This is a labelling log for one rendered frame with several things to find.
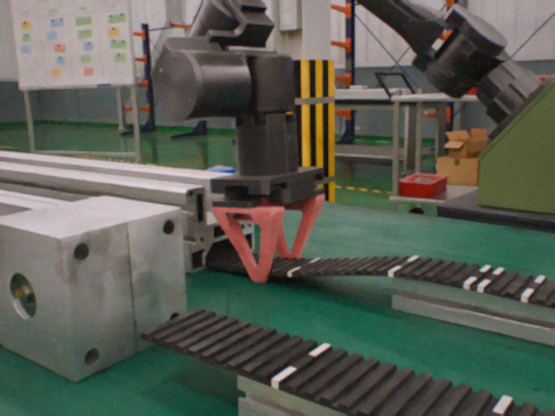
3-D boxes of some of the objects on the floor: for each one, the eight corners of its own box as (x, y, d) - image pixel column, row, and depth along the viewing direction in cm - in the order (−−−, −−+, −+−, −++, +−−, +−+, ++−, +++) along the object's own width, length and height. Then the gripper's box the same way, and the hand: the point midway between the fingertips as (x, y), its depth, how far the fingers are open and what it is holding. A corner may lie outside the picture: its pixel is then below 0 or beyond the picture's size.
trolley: (558, 233, 361) (572, 67, 340) (552, 257, 314) (567, 66, 293) (397, 218, 411) (400, 72, 389) (371, 237, 364) (372, 72, 342)
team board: (15, 178, 637) (-8, -9, 596) (48, 171, 682) (29, -3, 641) (130, 183, 584) (115, -22, 542) (158, 176, 629) (144, -14, 588)
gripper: (263, 112, 48) (274, 294, 50) (324, 109, 56) (331, 265, 58) (200, 116, 51) (214, 285, 54) (266, 113, 60) (275, 259, 62)
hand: (274, 267), depth 56 cm, fingers closed on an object, 5 cm apart
